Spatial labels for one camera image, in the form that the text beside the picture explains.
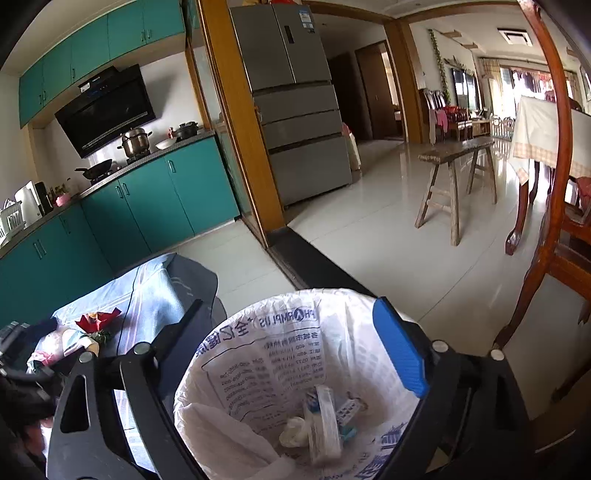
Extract narrow wooden door frame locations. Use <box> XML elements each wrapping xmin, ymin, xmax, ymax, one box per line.
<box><xmin>383</xmin><ymin>18</ymin><xmax>428</xmax><ymax>145</ymax></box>

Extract dark dining chairs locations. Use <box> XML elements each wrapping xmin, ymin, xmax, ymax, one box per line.
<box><xmin>422</xmin><ymin>87</ymin><xmax>462</xmax><ymax>144</ymax></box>

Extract white kitchen appliance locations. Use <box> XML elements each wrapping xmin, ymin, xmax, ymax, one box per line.
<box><xmin>14</xmin><ymin>180</ymin><xmax>45</xmax><ymax>227</ymax></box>

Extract ceiling air vent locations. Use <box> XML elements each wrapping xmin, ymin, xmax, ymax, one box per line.
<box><xmin>497</xmin><ymin>27</ymin><xmax>533</xmax><ymax>46</ymax></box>

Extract brown wooden chair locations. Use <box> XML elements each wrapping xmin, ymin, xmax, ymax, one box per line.
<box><xmin>491</xmin><ymin>0</ymin><xmax>591</xmax><ymax>416</ymax></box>

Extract cream checked tablecloth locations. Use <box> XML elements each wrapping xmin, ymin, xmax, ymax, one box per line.
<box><xmin>508</xmin><ymin>94</ymin><xmax>591</xmax><ymax>184</ymax></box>

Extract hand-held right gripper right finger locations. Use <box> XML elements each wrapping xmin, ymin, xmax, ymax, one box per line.
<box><xmin>369</xmin><ymin>298</ymin><xmax>536</xmax><ymax>480</ymax></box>

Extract wooden bench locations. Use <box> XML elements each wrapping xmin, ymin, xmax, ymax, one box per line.
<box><xmin>414</xmin><ymin>137</ymin><xmax>499</xmax><ymax>247</ymax></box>

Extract black kitchen appliance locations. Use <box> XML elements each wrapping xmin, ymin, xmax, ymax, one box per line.
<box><xmin>34</xmin><ymin>181</ymin><xmax>54</xmax><ymax>216</ymax></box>

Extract bin with white printed liner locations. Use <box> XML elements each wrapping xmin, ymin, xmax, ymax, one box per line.
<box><xmin>173</xmin><ymin>288</ymin><xmax>435</xmax><ymax>480</ymax></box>

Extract wide wooden door frame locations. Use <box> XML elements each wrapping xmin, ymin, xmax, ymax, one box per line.
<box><xmin>198</xmin><ymin>0</ymin><xmax>287</xmax><ymax>248</ymax></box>

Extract crumpled white tissue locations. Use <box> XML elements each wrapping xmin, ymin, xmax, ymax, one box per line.
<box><xmin>279</xmin><ymin>416</ymin><xmax>308</xmax><ymax>449</ymax></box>

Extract steel stock pot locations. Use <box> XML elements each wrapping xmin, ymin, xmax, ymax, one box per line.
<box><xmin>116</xmin><ymin>127</ymin><xmax>153</xmax><ymax>158</ymax></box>

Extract white carton box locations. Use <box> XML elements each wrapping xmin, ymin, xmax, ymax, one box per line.
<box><xmin>304</xmin><ymin>385</ymin><xmax>343</xmax><ymax>465</ymax></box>

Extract black range hood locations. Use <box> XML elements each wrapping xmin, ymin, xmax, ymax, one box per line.
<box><xmin>54</xmin><ymin>64</ymin><xmax>157</xmax><ymax>160</ymax></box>

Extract white bag beside refrigerator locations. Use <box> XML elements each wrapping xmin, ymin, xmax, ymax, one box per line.
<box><xmin>342</xmin><ymin>122</ymin><xmax>362</xmax><ymax>172</ymax></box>

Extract teal base cabinets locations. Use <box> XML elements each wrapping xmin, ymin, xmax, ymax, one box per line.
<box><xmin>0</xmin><ymin>133</ymin><xmax>242</xmax><ymax>324</ymax></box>

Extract wall television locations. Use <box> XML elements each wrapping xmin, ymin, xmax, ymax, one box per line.
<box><xmin>451</xmin><ymin>68</ymin><xmax>481</xmax><ymax>112</ymax></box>

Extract grey multi-door refrigerator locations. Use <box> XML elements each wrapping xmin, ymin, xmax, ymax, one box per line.
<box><xmin>229</xmin><ymin>2</ymin><xmax>354</xmax><ymax>208</ymax></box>

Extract black door threshold strip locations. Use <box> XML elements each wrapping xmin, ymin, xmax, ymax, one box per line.
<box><xmin>270</xmin><ymin>228</ymin><xmax>378</xmax><ymax>299</ymax></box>

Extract blue striped cloth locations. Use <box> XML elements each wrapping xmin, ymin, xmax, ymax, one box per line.
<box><xmin>28</xmin><ymin>264</ymin><xmax>197</xmax><ymax>462</ymax></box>

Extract grey cloth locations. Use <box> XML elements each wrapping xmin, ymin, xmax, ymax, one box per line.
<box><xmin>167</xmin><ymin>252</ymin><xmax>227</xmax><ymax>333</ymax></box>

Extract white dish rack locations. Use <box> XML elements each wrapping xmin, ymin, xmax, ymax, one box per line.
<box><xmin>0</xmin><ymin>198</ymin><xmax>27</xmax><ymax>246</ymax></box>

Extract brown wooden door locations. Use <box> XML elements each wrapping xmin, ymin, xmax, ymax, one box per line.
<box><xmin>355</xmin><ymin>41</ymin><xmax>403</xmax><ymax>140</ymax></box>

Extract white plastic bag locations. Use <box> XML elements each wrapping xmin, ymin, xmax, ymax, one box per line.
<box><xmin>41</xmin><ymin>330</ymin><xmax>86</xmax><ymax>360</ymax></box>

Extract teal wall cabinets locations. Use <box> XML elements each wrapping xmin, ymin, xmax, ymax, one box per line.
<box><xmin>18</xmin><ymin>0</ymin><xmax>197</xmax><ymax>131</ymax></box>

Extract small blue white wrapper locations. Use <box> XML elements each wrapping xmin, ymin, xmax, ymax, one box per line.
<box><xmin>335</xmin><ymin>394</ymin><xmax>368</xmax><ymax>438</ymax></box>

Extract black wok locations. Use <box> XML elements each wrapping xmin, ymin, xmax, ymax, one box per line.
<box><xmin>74</xmin><ymin>159</ymin><xmax>114</xmax><ymax>181</ymax></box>

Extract green wall vine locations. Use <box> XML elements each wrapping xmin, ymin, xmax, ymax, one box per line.
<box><xmin>428</xmin><ymin>28</ymin><xmax>451</xmax><ymax>105</ymax></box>

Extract red snack wrapper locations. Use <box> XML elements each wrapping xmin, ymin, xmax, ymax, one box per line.
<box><xmin>76</xmin><ymin>308</ymin><xmax>122</xmax><ymax>334</ymax></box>

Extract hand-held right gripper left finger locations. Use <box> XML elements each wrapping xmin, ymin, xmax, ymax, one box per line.
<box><xmin>46</xmin><ymin>299</ymin><xmax>218</xmax><ymax>480</ymax></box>

